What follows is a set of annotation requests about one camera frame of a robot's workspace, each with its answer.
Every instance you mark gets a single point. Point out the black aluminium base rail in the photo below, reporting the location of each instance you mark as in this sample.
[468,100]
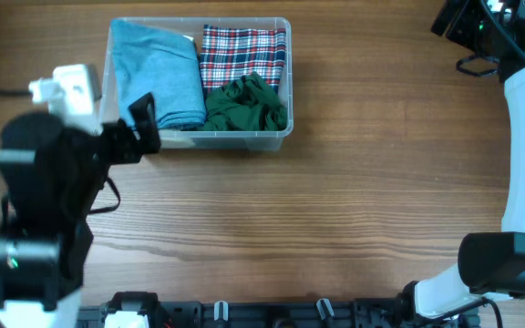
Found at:
[360,313]

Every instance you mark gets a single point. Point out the red plaid cloth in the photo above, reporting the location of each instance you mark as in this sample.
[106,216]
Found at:
[230,53]

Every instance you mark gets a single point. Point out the clear plastic storage container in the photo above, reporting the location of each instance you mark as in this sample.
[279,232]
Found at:
[193,138]

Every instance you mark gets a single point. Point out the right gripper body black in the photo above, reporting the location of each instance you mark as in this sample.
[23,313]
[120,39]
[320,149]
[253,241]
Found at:
[473,28]

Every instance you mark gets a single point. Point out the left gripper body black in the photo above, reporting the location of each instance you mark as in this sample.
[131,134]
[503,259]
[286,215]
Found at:
[117,146]

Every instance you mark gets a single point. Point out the blue denim jeans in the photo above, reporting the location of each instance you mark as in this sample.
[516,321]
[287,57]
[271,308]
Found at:
[162,63]

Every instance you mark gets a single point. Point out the green cloth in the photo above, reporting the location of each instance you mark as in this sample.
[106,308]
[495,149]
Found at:
[245,104]

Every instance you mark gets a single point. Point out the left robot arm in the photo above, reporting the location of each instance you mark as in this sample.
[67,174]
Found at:
[53,173]

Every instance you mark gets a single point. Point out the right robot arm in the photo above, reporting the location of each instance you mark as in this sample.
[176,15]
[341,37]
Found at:
[491,265]

